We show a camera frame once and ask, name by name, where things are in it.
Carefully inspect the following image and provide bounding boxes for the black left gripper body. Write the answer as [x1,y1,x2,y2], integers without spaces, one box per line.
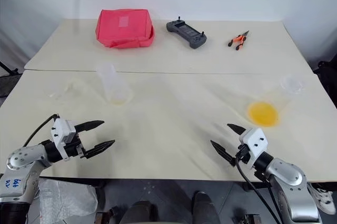
[64,126,89,160]

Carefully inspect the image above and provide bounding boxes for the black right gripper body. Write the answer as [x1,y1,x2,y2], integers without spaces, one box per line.
[231,144,251,167]

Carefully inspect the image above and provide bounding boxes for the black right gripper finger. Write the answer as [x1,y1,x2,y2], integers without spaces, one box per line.
[210,140,237,167]
[226,123,247,137]

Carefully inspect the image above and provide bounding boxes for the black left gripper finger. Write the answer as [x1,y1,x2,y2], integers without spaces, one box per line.
[84,139,116,159]
[74,120,105,134]

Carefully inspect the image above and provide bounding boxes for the clear plastic container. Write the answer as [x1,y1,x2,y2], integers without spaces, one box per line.
[246,75,308,128]

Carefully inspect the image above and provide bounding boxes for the clear crumpled plastic bag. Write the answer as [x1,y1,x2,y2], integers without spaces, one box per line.
[38,178,98,222]

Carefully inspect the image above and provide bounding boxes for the dark metal base fitting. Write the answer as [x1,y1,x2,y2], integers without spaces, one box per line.
[237,213,261,224]

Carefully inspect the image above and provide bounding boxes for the orange black pliers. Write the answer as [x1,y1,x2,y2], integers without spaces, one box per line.
[227,30,250,50]

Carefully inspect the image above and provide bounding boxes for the black metal stand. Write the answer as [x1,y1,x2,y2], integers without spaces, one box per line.
[0,60,21,98]

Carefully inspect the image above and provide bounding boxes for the pink fabric pouch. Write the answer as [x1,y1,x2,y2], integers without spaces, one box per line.
[95,8,156,49]

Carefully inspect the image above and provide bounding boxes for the black chair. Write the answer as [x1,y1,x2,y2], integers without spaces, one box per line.
[314,60,337,104]

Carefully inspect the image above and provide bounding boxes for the grey handheld remote controller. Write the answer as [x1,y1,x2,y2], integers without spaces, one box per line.
[166,15,207,50]

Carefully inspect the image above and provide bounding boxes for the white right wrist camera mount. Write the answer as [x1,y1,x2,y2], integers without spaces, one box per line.
[240,127,270,170]

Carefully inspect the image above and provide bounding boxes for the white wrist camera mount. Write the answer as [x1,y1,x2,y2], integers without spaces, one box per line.
[50,118,77,161]
[240,127,270,170]

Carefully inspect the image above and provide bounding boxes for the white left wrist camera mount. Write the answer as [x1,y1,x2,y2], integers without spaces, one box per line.
[50,118,77,161]

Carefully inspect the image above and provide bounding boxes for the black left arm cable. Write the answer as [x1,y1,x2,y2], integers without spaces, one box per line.
[23,113,60,148]

